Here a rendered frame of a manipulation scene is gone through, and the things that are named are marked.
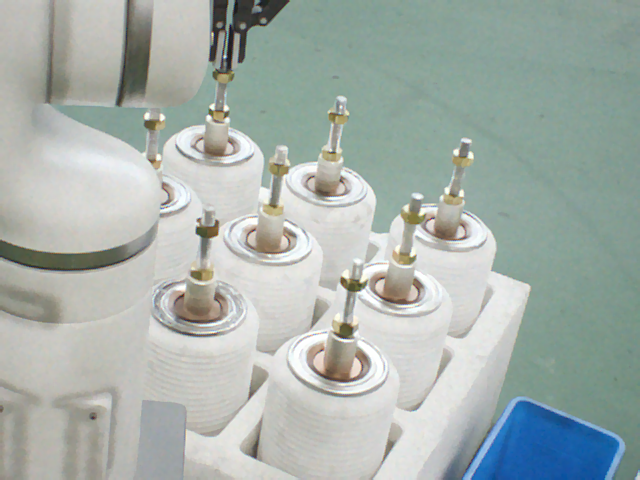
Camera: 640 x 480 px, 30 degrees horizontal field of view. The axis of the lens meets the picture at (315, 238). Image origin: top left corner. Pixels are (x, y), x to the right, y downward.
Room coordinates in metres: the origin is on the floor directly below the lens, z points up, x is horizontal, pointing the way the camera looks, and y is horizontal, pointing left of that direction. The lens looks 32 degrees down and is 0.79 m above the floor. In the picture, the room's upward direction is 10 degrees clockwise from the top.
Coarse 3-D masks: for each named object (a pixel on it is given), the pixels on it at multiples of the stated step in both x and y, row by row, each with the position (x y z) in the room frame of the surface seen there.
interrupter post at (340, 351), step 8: (328, 336) 0.71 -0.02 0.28; (336, 336) 0.70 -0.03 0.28; (344, 336) 0.70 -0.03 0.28; (352, 336) 0.70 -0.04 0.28; (328, 344) 0.70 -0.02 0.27; (336, 344) 0.70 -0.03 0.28; (344, 344) 0.70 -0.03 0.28; (352, 344) 0.70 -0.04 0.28; (328, 352) 0.70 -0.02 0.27; (336, 352) 0.70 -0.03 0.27; (344, 352) 0.70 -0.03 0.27; (352, 352) 0.70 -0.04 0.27; (328, 360) 0.70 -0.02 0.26; (336, 360) 0.70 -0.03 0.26; (344, 360) 0.70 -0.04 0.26; (352, 360) 0.70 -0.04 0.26; (328, 368) 0.70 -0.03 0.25; (336, 368) 0.70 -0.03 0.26; (344, 368) 0.70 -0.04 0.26
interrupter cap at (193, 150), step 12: (180, 132) 1.02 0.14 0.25; (192, 132) 1.03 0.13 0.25; (228, 132) 1.04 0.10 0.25; (240, 132) 1.04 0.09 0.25; (180, 144) 1.00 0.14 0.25; (192, 144) 1.00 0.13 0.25; (228, 144) 1.02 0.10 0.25; (240, 144) 1.02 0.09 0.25; (252, 144) 1.02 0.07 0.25; (192, 156) 0.98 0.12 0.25; (204, 156) 0.98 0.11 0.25; (216, 156) 0.99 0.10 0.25; (228, 156) 0.99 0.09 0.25; (240, 156) 0.99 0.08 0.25; (252, 156) 1.00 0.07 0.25
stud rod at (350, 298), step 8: (352, 264) 0.71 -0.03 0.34; (360, 264) 0.70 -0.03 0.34; (352, 272) 0.71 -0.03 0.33; (360, 272) 0.71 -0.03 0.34; (344, 296) 0.71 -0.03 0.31; (352, 296) 0.70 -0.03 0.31; (344, 304) 0.71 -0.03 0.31; (352, 304) 0.70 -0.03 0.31; (344, 312) 0.71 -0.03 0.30; (352, 312) 0.71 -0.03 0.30; (344, 320) 0.70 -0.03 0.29; (352, 320) 0.71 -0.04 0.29
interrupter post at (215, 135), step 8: (208, 120) 1.00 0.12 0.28; (224, 120) 1.01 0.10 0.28; (208, 128) 1.00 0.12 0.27; (216, 128) 1.00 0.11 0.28; (224, 128) 1.00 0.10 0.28; (208, 136) 1.00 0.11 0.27; (216, 136) 1.00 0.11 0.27; (224, 136) 1.00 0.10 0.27; (208, 144) 1.00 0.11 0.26; (216, 144) 1.00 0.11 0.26; (224, 144) 1.00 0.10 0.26; (216, 152) 1.00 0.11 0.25
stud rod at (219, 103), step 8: (224, 56) 1.01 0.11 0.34; (224, 64) 1.00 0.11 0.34; (224, 72) 1.00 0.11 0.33; (216, 88) 1.01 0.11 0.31; (224, 88) 1.01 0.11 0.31; (216, 96) 1.01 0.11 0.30; (224, 96) 1.01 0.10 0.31; (216, 104) 1.01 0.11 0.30; (224, 104) 1.01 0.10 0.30; (216, 120) 1.00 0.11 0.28
